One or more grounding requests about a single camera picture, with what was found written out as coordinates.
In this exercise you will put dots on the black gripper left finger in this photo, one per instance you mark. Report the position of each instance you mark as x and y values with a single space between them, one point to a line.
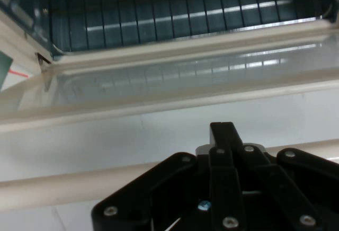
164 188

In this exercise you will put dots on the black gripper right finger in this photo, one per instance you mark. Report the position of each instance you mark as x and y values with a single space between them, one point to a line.
304 183

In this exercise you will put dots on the red tape strip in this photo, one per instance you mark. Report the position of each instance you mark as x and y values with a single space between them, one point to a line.
18 73

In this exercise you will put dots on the dark green flat panel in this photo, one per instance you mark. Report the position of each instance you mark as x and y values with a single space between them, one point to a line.
4 69

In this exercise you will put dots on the cream toaster oven body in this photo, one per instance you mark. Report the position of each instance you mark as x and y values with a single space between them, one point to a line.
16 40

